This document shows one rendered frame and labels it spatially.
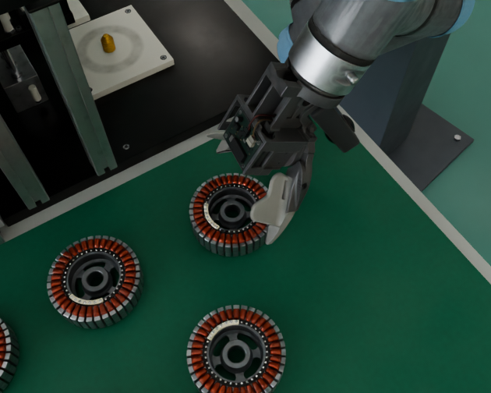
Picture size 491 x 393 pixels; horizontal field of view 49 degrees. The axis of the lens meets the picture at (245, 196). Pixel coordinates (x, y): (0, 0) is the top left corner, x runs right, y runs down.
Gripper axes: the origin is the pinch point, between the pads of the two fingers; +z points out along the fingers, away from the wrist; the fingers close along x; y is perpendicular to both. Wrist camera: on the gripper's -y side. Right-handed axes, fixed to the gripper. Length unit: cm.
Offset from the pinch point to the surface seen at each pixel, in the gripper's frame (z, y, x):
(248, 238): 2.3, 0.9, 5.0
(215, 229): 4.0, 3.6, 1.9
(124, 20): 3.3, 1.8, -40.0
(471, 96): 17, -132, -47
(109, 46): 4.3, 6.1, -34.0
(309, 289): 3.1, -4.9, 13.1
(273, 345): 3.7, 3.7, 18.4
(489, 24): 3, -156, -73
